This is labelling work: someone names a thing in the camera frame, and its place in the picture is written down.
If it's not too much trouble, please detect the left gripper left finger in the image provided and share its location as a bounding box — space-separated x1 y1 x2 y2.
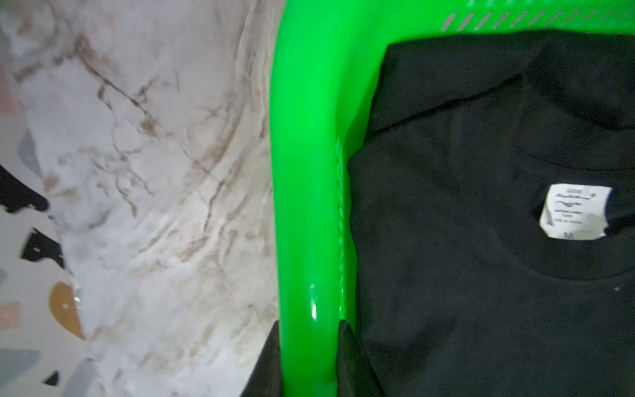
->
241 321 283 397

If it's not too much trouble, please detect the black t-shirt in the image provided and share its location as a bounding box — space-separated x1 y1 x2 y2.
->
347 30 634 396

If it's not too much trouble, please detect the green plastic basket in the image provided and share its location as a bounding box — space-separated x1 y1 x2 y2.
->
270 1 634 396

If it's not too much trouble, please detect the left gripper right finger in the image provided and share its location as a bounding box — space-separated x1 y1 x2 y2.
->
337 320 385 397

